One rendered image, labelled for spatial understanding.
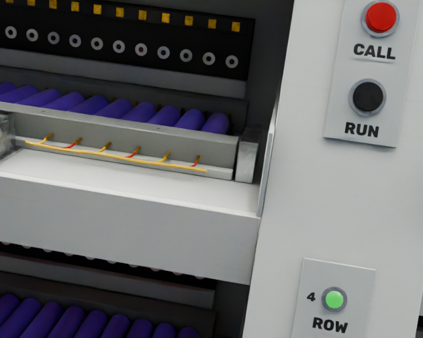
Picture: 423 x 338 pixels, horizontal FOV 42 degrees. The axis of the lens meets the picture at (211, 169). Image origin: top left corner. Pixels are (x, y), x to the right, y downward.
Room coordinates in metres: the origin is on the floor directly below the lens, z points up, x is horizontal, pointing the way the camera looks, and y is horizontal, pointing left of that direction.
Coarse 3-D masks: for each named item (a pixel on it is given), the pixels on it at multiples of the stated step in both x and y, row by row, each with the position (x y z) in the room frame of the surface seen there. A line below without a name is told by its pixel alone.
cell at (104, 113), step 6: (114, 102) 0.44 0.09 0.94; (120, 102) 0.45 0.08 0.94; (126, 102) 0.45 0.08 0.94; (108, 108) 0.42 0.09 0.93; (114, 108) 0.43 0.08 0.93; (120, 108) 0.44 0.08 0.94; (126, 108) 0.45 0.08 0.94; (132, 108) 0.46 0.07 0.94; (96, 114) 0.40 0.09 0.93; (102, 114) 0.40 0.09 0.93; (108, 114) 0.41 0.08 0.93; (114, 114) 0.42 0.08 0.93; (120, 114) 0.43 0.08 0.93
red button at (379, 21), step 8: (376, 8) 0.30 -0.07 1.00; (384, 8) 0.30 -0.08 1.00; (392, 8) 0.30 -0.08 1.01; (368, 16) 0.30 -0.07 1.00; (376, 16) 0.30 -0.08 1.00; (384, 16) 0.30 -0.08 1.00; (392, 16) 0.30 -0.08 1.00; (368, 24) 0.30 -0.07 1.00; (376, 24) 0.30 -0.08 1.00; (384, 24) 0.30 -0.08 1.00; (392, 24) 0.30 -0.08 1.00
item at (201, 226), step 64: (0, 64) 0.51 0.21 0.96; (64, 64) 0.50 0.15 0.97; (128, 64) 0.50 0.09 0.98; (256, 128) 0.38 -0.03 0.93; (0, 192) 0.33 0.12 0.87; (64, 192) 0.32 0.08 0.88; (128, 192) 0.32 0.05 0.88; (192, 192) 0.33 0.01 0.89; (256, 192) 0.34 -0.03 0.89; (128, 256) 0.33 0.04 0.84; (192, 256) 0.32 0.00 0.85
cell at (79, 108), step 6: (96, 96) 0.46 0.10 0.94; (84, 102) 0.43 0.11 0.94; (90, 102) 0.44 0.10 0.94; (96, 102) 0.44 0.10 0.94; (102, 102) 0.45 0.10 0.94; (72, 108) 0.41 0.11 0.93; (78, 108) 0.41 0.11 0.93; (84, 108) 0.42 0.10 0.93; (90, 108) 0.43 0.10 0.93; (96, 108) 0.43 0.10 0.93; (102, 108) 0.45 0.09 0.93; (90, 114) 0.42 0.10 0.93
